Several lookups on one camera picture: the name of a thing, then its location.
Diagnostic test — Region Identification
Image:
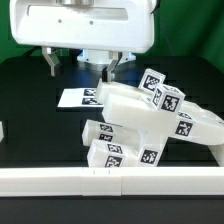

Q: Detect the white right rail barrier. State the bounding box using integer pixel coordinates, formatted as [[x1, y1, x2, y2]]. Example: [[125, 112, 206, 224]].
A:
[[209, 143, 224, 167]]

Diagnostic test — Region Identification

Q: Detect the white rail barrier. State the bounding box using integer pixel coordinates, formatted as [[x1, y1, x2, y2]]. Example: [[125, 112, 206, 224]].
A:
[[209, 143, 224, 167], [0, 121, 4, 142], [0, 167, 224, 197]]

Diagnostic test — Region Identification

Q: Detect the white left rail barrier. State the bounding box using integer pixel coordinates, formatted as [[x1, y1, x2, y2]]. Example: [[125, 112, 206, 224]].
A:
[[0, 121, 4, 142]]

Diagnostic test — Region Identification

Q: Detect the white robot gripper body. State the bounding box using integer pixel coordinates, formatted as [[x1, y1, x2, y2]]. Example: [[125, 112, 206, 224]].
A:
[[10, 0, 155, 53]]

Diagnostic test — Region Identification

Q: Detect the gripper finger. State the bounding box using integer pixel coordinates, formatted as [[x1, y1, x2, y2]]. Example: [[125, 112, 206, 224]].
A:
[[42, 46, 62, 77], [102, 51, 122, 82]]

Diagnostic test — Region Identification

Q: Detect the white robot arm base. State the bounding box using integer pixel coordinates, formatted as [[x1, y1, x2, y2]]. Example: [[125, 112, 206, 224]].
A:
[[77, 49, 136, 71]]

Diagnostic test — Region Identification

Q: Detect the white front rail barrier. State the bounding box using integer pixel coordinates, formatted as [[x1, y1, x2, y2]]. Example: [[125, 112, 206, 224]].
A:
[[0, 167, 224, 197]]

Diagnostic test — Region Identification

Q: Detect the white chair back frame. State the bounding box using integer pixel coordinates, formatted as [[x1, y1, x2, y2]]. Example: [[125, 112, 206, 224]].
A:
[[96, 80, 224, 145]]

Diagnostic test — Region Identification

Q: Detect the black cable with connector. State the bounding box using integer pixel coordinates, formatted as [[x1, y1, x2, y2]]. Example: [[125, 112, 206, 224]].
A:
[[22, 44, 44, 58]]

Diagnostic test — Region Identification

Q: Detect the white tagged cube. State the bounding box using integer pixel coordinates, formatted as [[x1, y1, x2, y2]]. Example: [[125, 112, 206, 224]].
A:
[[138, 68, 166, 94], [152, 84, 185, 114]]

